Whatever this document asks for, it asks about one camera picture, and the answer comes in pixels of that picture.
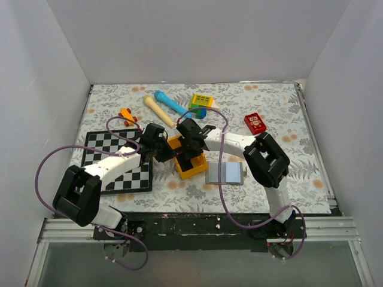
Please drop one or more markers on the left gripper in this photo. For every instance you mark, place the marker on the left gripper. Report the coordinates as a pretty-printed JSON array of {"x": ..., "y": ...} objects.
[{"x": 168, "y": 153}]

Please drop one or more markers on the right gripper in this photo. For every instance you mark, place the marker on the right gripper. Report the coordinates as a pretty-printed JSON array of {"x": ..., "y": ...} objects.
[{"x": 188, "y": 155}]

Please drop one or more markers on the black card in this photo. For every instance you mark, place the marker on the black card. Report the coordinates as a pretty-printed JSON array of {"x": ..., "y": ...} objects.
[{"x": 185, "y": 164}]

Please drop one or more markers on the yellow toy bin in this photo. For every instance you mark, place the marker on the yellow toy bin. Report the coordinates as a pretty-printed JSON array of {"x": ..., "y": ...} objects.
[{"x": 199, "y": 162}]

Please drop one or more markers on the grey card holder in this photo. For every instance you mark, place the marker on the grey card holder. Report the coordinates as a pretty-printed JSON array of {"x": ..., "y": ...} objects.
[{"x": 232, "y": 173}]

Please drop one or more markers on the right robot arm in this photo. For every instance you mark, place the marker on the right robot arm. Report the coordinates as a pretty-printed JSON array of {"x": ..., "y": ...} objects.
[{"x": 268, "y": 165}]

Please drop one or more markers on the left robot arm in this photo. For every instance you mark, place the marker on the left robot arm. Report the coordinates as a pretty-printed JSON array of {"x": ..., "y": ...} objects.
[{"x": 79, "y": 193}]

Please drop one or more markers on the orange toy car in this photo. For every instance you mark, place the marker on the orange toy car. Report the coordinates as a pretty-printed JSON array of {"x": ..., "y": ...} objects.
[{"x": 129, "y": 119}]

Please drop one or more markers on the colourful block house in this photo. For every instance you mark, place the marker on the colourful block house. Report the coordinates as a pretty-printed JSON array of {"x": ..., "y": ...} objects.
[{"x": 203, "y": 102}]

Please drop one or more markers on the cream wooden pin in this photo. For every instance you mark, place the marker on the cream wooden pin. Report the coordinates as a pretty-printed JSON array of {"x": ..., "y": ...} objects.
[{"x": 149, "y": 101}]

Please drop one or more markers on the black white chessboard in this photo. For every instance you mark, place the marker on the black white chessboard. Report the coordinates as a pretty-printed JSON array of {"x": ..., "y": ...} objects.
[{"x": 118, "y": 174}]

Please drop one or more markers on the red owl block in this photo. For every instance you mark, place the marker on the red owl block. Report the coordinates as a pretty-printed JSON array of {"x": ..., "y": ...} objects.
[{"x": 255, "y": 123}]

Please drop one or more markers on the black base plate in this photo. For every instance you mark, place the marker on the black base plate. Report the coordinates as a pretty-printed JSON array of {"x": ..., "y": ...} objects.
[{"x": 191, "y": 232}]

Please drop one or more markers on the aluminium frame rail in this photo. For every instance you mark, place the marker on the aluminium frame rail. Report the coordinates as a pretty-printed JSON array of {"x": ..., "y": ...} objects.
[{"x": 330, "y": 257}]

